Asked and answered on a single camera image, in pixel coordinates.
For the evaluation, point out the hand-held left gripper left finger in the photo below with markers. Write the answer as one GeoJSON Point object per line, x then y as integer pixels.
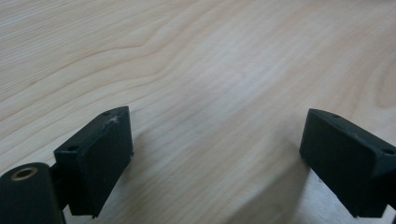
{"type": "Point", "coordinates": [96, 158]}

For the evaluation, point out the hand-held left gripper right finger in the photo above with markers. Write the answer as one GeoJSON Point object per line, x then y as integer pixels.
{"type": "Point", "coordinates": [342, 161]}

